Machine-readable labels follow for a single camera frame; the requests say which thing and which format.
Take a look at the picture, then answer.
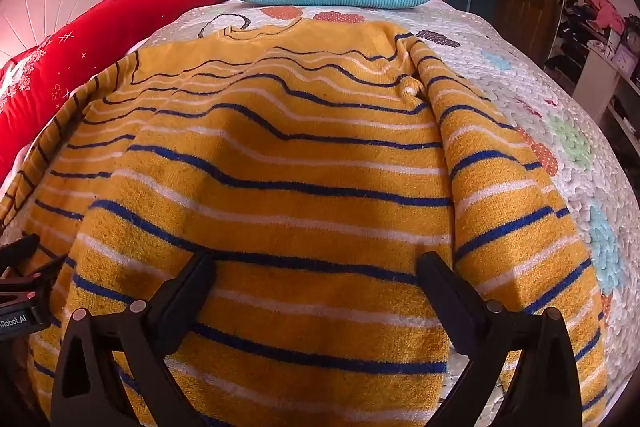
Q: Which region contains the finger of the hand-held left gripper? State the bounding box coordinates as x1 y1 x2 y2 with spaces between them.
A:
0 234 41 276

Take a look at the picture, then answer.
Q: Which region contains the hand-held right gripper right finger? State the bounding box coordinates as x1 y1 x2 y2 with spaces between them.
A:
417 251 584 427

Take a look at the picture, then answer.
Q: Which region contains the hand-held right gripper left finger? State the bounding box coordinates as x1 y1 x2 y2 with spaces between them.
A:
50 251 217 427

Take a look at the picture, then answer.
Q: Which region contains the yellow striped sweater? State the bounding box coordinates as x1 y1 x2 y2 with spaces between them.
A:
0 23 608 427

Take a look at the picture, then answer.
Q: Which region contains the red embroidered pillow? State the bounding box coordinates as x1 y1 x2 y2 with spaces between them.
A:
0 0 263 185

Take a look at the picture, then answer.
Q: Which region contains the white patterned quilted bedspread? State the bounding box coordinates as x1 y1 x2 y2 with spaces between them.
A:
125 0 636 427

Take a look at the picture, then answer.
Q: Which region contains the pink round headboard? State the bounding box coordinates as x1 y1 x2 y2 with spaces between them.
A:
0 0 123 62

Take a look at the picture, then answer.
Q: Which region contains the cluttered shelf rack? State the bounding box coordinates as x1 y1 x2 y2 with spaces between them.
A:
544 0 640 158

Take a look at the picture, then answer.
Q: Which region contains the small white clock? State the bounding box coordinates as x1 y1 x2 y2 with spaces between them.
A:
613 44 636 70

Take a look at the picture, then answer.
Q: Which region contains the pink cloth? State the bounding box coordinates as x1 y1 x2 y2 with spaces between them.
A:
587 0 627 32

